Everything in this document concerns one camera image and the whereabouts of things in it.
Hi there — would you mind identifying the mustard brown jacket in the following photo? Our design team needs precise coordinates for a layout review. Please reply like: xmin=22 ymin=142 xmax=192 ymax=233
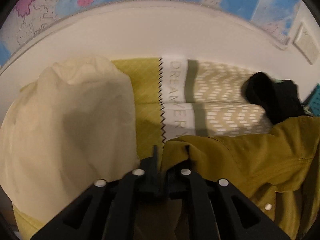
xmin=161 ymin=116 xmax=319 ymax=239

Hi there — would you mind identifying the cream folded garment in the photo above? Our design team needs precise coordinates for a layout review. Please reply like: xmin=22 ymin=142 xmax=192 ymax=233
xmin=0 ymin=55 xmax=141 ymax=225

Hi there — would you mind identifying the patterned pillow with lettering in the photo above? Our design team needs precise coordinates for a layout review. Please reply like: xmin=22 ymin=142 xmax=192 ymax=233
xmin=160 ymin=57 xmax=254 ymax=103

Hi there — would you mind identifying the black garment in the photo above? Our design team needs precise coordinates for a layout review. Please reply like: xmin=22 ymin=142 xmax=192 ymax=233
xmin=241 ymin=72 xmax=306 ymax=125

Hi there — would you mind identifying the yellow green bedsheet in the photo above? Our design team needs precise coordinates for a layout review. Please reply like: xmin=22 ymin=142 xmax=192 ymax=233
xmin=12 ymin=57 xmax=166 ymax=240

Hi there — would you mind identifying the teal patterned blanket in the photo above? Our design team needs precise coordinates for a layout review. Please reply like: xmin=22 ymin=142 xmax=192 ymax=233
xmin=303 ymin=83 xmax=320 ymax=117

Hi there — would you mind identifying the white wall switch plate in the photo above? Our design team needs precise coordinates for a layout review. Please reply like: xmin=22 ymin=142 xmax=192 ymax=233
xmin=293 ymin=23 xmax=319 ymax=65

